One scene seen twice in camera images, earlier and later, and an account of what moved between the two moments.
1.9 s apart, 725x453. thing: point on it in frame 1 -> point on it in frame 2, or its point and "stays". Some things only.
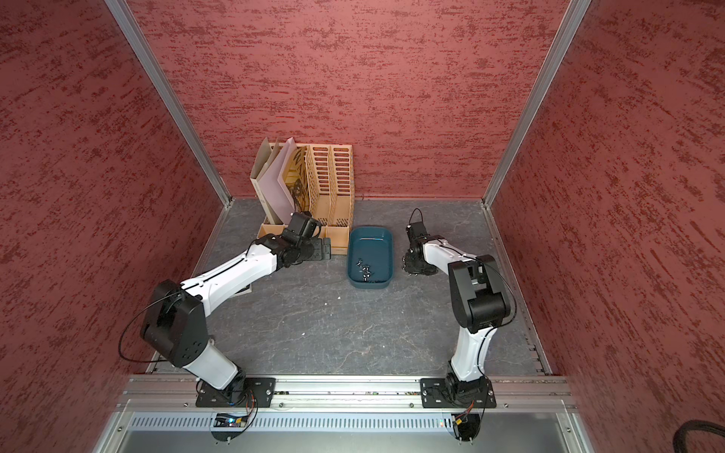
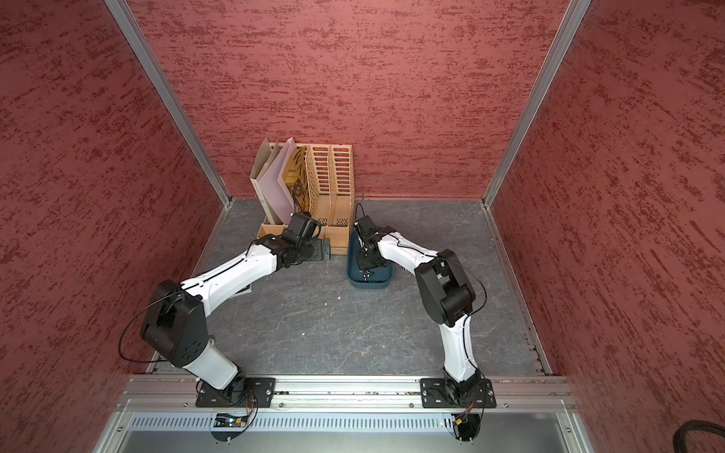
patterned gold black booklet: x=296 y=177 stays
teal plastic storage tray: x=370 y=258 stays
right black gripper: x=410 y=267 -> x=364 y=265
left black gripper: x=318 y=249 stays
